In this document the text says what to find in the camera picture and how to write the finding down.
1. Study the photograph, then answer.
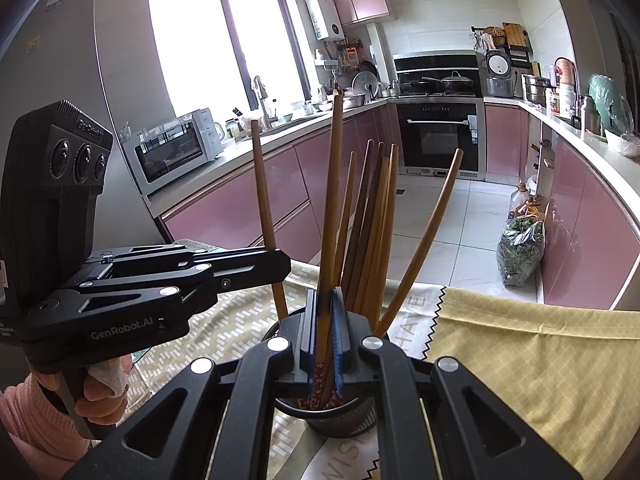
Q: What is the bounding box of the wooden chopstick in holder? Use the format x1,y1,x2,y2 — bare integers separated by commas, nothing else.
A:
348,142,385,313
367,144,399,330
342,139,375,306

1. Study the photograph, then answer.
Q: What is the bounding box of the white water heater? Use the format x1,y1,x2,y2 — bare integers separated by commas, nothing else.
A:
306,0,345,41

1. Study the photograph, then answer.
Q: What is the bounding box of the dark brown chopstick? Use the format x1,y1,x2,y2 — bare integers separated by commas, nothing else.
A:
372,148,464,337

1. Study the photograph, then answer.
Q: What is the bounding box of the steel pot lid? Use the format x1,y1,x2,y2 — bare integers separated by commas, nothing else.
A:
352,70,378,100

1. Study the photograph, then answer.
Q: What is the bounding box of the pink kettle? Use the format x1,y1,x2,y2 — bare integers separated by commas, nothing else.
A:
553,56,579,92

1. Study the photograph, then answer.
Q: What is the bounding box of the black mesh utensil holder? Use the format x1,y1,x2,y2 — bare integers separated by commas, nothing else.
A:
274,308,376,439

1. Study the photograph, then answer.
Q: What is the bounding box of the black left camera box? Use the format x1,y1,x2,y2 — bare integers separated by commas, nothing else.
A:
1,100,113,316

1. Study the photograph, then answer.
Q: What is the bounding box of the light wooden chopstick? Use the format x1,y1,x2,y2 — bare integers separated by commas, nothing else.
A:
334,151,357,286

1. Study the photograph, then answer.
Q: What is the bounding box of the chrome kitchen faucet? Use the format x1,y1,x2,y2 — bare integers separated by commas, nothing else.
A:
253,75,274,130

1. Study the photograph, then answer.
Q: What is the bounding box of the yellow checked cloth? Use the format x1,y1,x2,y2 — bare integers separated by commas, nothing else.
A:
426,287,640,479

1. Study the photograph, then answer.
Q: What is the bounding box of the patterned beige green tablecloth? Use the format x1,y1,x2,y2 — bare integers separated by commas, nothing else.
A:
125,283,446,479

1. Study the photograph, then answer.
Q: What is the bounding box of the white microwave oven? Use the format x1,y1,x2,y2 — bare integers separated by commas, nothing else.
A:
122,108,224,195

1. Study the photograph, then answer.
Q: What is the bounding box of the red-patterned wooden chopstick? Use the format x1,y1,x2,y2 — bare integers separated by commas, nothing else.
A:
314,90,343,400
354,156,390,318
250,119,288,320

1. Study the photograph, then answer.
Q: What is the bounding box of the pink left sleeve forearm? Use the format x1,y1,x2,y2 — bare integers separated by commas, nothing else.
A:
1,375,90,479

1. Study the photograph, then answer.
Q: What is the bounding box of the white grey rice cooker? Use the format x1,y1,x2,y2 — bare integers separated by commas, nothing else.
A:
485,50,514,99

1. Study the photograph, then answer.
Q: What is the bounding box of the plastic oil bottle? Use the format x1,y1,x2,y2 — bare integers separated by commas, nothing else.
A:
508,182,529,219

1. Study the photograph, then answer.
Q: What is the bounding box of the left hand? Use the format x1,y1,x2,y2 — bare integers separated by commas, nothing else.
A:
28,363,128,426

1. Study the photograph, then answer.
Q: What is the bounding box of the steel stock pot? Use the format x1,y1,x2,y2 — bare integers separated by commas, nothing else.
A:
521,74,553,107

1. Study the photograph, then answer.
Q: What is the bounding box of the bag of green vegetables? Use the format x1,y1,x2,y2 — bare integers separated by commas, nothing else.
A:
497,214,546,287

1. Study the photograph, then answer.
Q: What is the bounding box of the wooden cutting board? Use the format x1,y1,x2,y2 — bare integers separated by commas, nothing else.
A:
502,22,529,51

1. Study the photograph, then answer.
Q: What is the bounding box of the black wok with lid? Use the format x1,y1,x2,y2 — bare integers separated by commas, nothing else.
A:
421,70,474,93

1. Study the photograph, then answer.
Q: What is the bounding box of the black built-in oven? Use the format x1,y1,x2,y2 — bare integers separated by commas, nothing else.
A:
393,50,486,181

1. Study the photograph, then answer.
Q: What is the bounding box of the grey refrigerator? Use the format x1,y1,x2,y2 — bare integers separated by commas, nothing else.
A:
1,0,165,248

